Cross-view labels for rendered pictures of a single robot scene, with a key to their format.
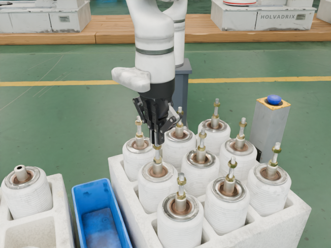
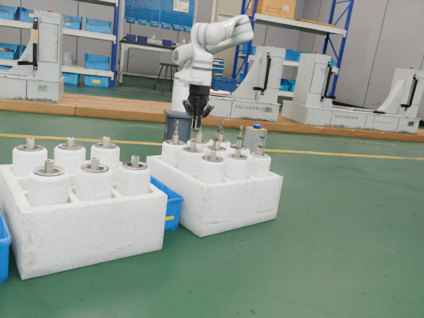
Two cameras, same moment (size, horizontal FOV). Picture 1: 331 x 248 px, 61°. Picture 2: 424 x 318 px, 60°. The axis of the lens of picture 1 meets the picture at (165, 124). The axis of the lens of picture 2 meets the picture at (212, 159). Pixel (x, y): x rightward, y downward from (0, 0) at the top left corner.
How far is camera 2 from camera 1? 0.86 m
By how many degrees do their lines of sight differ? 23
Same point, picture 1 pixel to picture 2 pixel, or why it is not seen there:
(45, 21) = (21, 88)
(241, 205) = (245, 161)
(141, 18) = (199, 52)
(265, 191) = (257, 161)
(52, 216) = not seen: hidden behind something
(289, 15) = (259, 108)
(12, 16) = not seen: outside the picture
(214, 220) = (229, 173)
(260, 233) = (256, 183)
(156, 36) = (206, 60)
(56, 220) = not seen: hidden behind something
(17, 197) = (106, 153)
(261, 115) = (249, 137)
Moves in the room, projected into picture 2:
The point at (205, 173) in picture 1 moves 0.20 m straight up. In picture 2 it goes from (221, 154) to (228, 101)
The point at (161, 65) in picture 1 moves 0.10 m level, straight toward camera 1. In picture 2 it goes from (206, 76) to (214, 77)
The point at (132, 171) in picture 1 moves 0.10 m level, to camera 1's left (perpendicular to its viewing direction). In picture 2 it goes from (170, 159) to (143, 157)
